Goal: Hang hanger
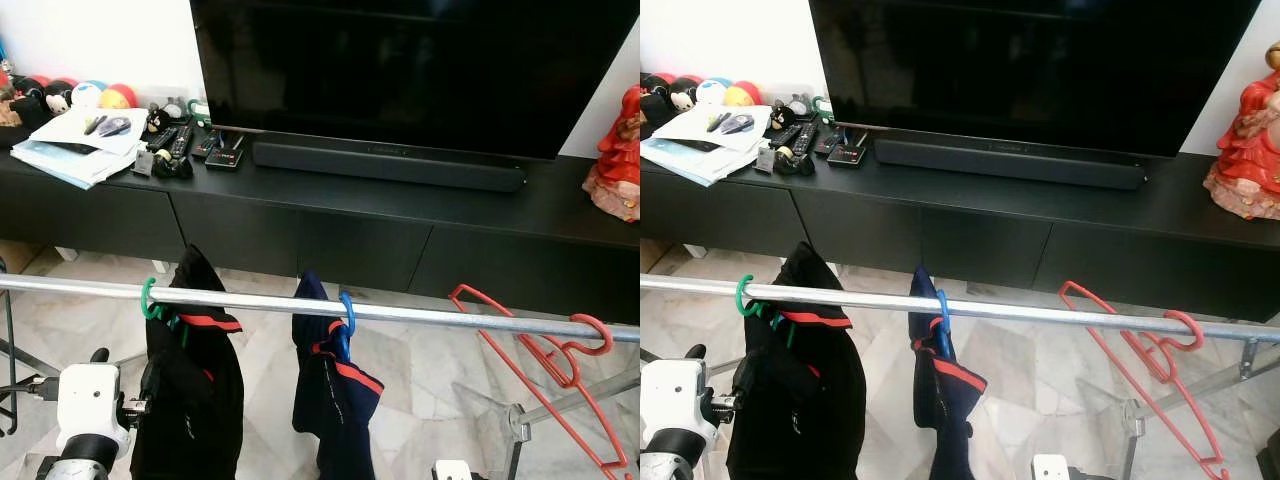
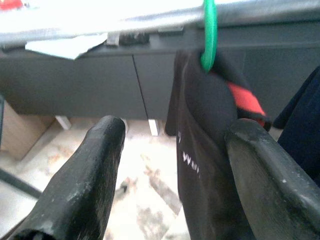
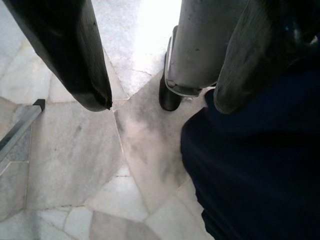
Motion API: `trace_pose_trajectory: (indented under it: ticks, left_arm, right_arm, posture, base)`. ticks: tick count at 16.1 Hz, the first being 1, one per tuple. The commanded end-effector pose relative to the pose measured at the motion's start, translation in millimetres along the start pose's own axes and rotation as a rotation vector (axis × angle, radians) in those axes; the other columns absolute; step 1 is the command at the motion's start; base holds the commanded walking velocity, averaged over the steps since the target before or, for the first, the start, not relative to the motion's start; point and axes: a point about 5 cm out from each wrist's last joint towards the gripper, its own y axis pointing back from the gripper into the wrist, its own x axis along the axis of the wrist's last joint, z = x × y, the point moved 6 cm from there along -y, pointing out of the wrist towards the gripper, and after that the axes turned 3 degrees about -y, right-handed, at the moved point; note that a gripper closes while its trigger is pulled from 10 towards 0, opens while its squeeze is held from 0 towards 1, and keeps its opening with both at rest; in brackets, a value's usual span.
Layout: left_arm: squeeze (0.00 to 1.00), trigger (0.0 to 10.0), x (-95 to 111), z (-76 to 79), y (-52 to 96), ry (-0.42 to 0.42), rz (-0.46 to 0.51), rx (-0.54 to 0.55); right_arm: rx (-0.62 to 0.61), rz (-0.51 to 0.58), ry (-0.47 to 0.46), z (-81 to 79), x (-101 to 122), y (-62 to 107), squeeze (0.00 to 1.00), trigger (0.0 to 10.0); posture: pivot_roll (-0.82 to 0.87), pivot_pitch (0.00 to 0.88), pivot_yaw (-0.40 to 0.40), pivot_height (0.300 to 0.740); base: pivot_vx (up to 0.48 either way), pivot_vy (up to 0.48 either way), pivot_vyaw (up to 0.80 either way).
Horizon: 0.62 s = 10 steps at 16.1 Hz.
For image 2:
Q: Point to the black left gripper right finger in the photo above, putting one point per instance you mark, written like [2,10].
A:
[270,190]

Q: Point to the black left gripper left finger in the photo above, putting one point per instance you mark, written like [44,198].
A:
[85,180]

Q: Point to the black TV cabinet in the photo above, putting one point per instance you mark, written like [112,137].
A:
[75,82]

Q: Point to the black shirt with red collar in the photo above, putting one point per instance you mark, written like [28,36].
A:
[200,112]

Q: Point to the silver metal clothes rack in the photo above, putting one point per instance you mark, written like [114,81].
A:
[250,15]

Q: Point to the navy garment with red trim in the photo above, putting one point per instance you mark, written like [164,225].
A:
[305,125]

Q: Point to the white paper sheet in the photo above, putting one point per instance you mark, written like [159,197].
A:
[65,47]

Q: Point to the green plastic hanger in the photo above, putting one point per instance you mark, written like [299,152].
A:
[210,25]

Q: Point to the brown cardboard box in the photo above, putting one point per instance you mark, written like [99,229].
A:
[17,130]

